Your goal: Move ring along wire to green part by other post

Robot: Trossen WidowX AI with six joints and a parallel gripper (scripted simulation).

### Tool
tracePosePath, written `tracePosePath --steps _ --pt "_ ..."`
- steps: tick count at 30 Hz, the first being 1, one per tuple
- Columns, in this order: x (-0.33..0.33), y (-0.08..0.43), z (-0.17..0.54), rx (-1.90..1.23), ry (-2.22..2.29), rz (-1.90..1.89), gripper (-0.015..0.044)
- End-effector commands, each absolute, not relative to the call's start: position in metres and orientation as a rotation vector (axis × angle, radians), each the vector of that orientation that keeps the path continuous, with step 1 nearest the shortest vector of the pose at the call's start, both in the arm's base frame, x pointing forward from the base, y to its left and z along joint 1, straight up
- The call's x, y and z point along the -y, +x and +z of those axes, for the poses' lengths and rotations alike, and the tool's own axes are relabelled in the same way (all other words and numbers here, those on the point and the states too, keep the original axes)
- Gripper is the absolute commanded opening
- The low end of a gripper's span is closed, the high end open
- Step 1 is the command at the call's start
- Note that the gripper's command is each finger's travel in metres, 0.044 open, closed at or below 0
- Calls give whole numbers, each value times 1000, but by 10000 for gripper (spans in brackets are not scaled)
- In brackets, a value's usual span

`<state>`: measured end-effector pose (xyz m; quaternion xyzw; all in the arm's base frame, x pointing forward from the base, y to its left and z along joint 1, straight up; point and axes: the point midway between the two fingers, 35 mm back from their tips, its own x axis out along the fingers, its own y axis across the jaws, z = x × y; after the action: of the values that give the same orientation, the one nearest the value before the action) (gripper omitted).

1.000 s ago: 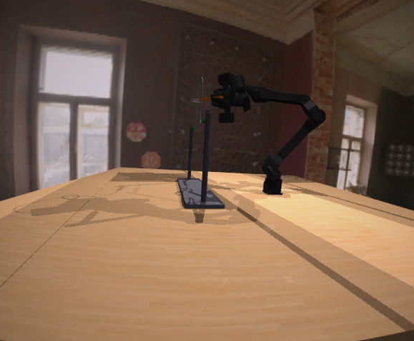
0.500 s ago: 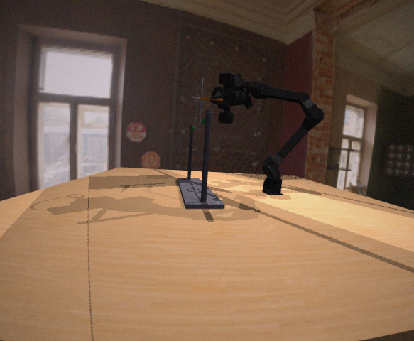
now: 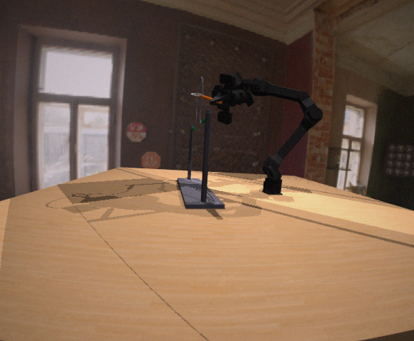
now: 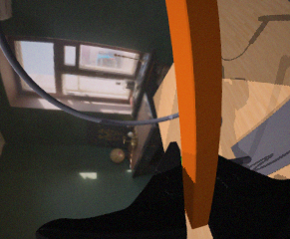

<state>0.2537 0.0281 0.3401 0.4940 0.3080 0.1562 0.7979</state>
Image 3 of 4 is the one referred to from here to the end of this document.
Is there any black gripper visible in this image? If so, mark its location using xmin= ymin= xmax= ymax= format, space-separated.
xmin=209 ymin=73 xmax=244 ymax=125

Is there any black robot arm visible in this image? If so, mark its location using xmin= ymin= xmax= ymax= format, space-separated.
xmin=230 ymin=72 xmax=323 ymax=195

